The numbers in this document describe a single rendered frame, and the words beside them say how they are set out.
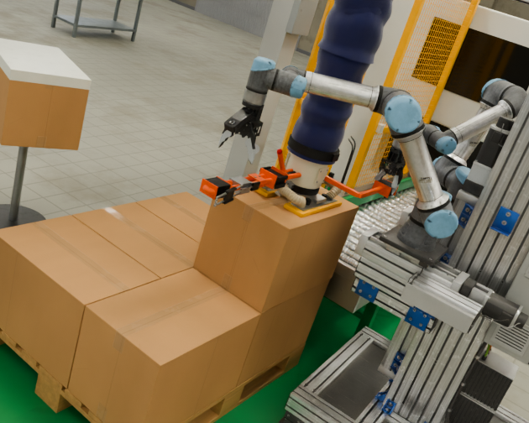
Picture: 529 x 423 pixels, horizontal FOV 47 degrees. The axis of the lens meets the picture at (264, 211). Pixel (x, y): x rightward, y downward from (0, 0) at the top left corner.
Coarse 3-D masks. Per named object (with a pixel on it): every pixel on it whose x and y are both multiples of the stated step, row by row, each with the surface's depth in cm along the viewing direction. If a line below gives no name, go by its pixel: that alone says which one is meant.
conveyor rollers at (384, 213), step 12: (396, 192) 463; (408, 192) 475; (372, 204) 424; (384, 204) 430; (396, 204) 443; (408, 204) 448; (360, 216) 400; (372, 216) 406; (384, 216) 411; (396, 216) 416; (360, 228) 374; (384, 228) 385; (348, 240) 357; (348, 252) 338; (348, 264) 322
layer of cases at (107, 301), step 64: (0, 256) 251; (64, 256) 250; (128, 256) 265; (192, 256) 282; (0, 320) 259; (64, 320) 233; (128, 320) 224; (192, 320) 236; (256, 320) 254; (64, 384) 240; (128, 384) 218; (192, 384) 233
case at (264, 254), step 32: (256, 192) 265; (320, 192) 290; (224, 224) 259; (256, 224) 249; (288, 224) 244; (320, 224) 261; (352, 224) 291; (224, 256) 262; (256, 256) 252; (288, 256) 250; (320, 256) 278; (256, 288) 254; (288, 288) 265
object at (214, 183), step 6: (204, 180) 219; (210, 180) 219; (216, 180) 221; (222, 180) 223; (210, 186) 218; (216, 186) 216; (222, 186) 218; (228, 186) 221; (204, 192) 220; (216, 192) 217; (222, 192) 220
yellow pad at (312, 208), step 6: (306, 198) 262; (288, 204) 258; (294, 204) 259; (306, 204) 262; (312, 204) 265; (318, 204) 267; (324, 204) 269; (330, 204) 273; (336, 204) 276; (288, 210) 257; (294, 210) 255; (300, 210) 256; (306, 210) 258; (312, 210) 260; (318, 210) 264; (324, 210) 268; (300, 216) 254; (306, 216) 257
